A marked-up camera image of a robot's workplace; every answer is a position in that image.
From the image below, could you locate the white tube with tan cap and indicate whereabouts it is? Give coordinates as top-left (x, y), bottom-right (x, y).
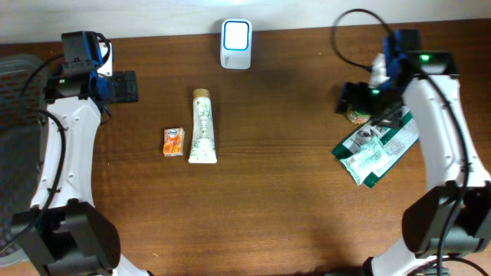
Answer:
top-left (188, 88), bottom-right (217, 164)

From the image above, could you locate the teal wipes packet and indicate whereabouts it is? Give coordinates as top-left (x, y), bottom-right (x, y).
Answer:
top-left (340, 137), bottom-right (394, 186)

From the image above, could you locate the small orange carton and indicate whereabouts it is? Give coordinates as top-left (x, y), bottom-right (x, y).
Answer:
top-left (163, 128), bottom-right (185, 157)

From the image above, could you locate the grey plastic basket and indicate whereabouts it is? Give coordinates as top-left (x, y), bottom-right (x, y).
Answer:
top-left (1, 54), bottom-right (42, 246)

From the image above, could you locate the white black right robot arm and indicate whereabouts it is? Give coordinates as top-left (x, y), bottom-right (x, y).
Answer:
top-left (337, 51), bottom-right (490, 275)

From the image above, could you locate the white barcode scanner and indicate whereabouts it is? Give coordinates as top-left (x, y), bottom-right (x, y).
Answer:
top-left (220, 18), bottom-right (252, 70)

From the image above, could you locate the green white package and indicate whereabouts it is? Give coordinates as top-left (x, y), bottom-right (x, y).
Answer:
top-left (331, 107), bottom-right (419, 188)

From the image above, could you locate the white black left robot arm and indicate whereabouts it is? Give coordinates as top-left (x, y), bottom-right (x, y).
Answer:
top-left (12, 31), bottom-right (148, 275)

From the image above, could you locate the green lid jar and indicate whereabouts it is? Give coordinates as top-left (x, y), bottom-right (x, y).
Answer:
top-left (345, 110), bottom-right (371, 124)

